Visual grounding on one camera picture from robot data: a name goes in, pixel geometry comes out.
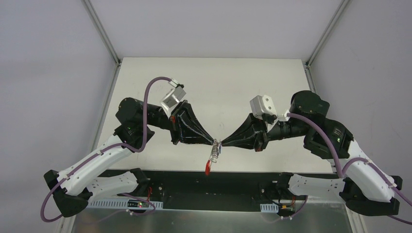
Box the metal key holder red handle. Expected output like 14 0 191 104
205 139 221 176

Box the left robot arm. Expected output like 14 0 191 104
44 98 214 217

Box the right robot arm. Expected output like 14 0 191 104
222 90 402 216

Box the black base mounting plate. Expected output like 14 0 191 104
128 168 315 212

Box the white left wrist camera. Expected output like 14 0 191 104
160 79 186 117

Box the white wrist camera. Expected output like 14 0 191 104
250 95 290 125
160 79 186 117

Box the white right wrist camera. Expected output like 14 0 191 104
250 95 290 125

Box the right white cable duct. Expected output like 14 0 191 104
259 203 279 213

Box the white cable duct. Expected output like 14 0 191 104
87 198 163 210
259 203 279 213

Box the left white cable duct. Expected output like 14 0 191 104
87 198 163 210

